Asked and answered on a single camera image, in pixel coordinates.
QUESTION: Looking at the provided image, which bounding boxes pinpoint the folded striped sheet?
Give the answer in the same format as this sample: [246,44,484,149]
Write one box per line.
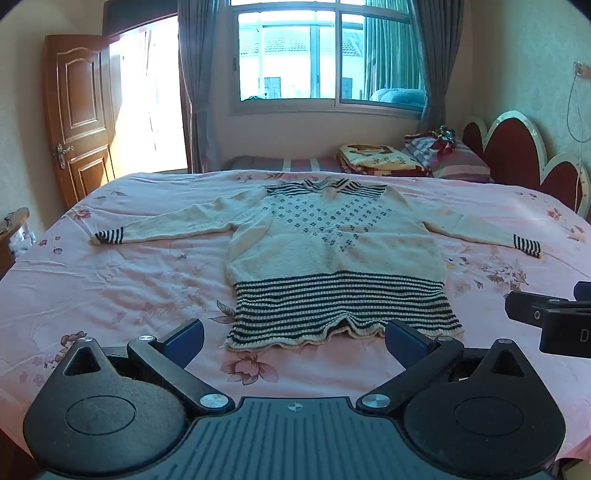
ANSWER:
[403,133,440,168]

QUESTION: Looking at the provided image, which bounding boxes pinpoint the sliding glass window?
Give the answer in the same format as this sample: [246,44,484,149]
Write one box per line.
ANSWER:
[228,0,428,116]

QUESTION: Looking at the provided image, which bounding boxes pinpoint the striped pillow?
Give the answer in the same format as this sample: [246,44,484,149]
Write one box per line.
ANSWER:
[427,138,493,184]

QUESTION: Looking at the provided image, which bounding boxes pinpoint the thin white cable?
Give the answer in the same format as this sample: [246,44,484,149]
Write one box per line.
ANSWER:
[566,73,585,145]

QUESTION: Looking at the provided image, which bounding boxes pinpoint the teal quilt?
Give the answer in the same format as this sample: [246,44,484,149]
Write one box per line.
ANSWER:
[370,87,428,110]

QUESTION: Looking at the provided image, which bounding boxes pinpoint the striped mattress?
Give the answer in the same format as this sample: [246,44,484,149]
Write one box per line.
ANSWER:
[224,155,343,175]

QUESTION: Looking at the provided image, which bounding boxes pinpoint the cream knit sweater black stripes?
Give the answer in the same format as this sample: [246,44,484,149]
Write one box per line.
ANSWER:
[90,175,544,354]

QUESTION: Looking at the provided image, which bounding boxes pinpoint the brown wooden door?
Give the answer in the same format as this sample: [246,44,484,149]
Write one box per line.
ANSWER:
[43,34,116,209]

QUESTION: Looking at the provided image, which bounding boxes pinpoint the red scalloped headboard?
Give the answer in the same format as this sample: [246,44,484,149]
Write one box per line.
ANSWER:
[462,109,591,214]

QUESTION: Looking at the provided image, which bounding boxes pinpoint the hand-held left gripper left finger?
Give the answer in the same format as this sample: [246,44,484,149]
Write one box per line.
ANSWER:
[61,318,236,415]

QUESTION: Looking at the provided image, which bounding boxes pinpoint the grey curtain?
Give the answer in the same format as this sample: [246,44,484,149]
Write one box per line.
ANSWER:
[178,0,237,174]
[410,0,463,136]

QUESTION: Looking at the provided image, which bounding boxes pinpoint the folded printed yellow red blanket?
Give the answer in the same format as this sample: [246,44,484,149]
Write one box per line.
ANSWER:
[336,143,433,179]

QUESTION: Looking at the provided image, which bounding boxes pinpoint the pink floral bedsheet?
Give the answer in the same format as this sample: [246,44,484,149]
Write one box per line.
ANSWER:
[0,168,591,464]

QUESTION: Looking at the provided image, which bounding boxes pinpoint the wooden furniture piece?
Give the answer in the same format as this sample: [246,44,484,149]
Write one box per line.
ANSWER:
[0,207,31,278]

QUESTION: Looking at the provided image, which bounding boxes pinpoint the colourful shiny ornament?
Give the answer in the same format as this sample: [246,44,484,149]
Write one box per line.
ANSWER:
[431,124,459,153]

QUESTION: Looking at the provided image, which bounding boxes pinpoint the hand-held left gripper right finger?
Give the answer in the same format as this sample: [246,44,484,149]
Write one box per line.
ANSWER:
[355,318,532,415]

